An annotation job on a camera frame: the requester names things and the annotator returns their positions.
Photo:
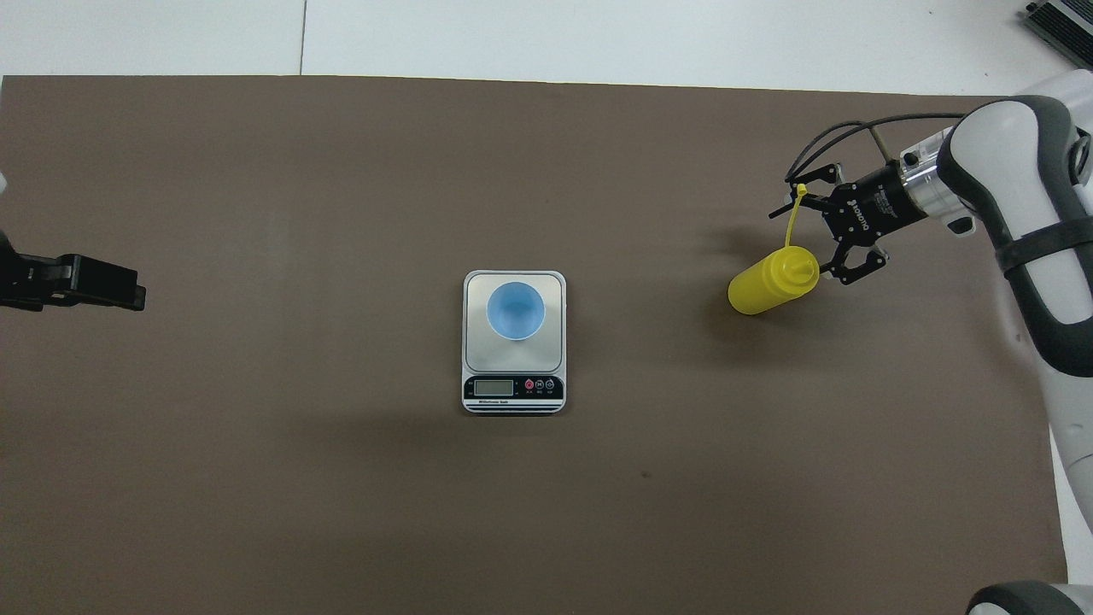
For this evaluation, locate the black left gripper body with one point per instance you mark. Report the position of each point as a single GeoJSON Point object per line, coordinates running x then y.
{"type": "Point", "coordinates": [34, 278]}

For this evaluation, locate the grey metal device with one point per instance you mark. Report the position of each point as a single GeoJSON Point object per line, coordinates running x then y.
{"type": "Point", "coordinates": [1063, 26]}

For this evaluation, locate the brown table mat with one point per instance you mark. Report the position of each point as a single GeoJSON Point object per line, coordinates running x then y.
{"type": "Point", "coordinates": [341, 495]}

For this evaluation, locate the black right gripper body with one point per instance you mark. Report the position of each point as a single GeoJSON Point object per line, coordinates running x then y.
{"type": "Point", "coordinates": [875, 209]}

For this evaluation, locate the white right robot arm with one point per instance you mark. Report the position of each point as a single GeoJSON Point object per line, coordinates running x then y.
{"type": "Point", "coordinates": [1042, 282]}

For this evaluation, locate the yellow squeeze bottle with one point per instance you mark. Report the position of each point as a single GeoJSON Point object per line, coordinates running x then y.
{"type": "Point", "coordinates": [768, 282]}

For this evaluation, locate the light blue plastic cup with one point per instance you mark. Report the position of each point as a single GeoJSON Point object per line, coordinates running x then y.
{"type": "Point", "coordinates": [516, 310]}

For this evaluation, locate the silver digital kitchen scale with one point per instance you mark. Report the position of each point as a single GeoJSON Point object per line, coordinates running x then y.
{"type": "Point", "coordinates": [512, 384]}

